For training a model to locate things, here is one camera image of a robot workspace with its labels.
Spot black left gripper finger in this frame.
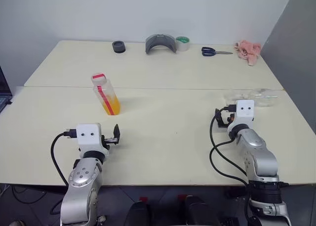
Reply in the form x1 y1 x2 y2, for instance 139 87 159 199
113 124 122 146

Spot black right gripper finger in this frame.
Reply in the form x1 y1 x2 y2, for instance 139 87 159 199
214 108 225 125

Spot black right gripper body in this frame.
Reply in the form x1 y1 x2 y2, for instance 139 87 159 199
221 111 236 131

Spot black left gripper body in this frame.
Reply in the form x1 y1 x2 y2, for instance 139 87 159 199
101 135 118 147

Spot bottle with orange liquid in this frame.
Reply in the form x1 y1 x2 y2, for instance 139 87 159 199
92 79 122 116

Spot clear empty plastic bottle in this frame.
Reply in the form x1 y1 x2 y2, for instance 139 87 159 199
223 87 280 109

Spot clear bottle cap red tape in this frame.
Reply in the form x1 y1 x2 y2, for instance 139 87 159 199
91 73 108 87

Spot pink cloth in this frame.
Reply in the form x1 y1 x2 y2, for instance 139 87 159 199
234 40 262 67

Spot tape roll with green core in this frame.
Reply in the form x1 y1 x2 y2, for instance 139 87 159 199
175 36 191 52

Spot dark grey round puck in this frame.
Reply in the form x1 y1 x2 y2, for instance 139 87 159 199
112 40 127 54

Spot grey partition panel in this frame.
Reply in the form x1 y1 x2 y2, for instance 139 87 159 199
261 0 316 136

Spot grey curved visor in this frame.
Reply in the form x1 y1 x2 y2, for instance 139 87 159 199
145 34 178 56

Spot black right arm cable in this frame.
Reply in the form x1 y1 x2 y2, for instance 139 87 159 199
209 104 252 212

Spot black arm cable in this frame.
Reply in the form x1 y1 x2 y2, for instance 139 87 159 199
50 129 79 187
209 104 252 212

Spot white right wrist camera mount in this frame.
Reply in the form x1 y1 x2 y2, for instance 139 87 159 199
235 99 255 125

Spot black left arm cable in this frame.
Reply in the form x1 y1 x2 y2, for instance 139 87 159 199
50 129 79 187

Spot blue handled scissors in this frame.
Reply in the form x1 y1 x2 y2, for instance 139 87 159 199
200 46 234 57

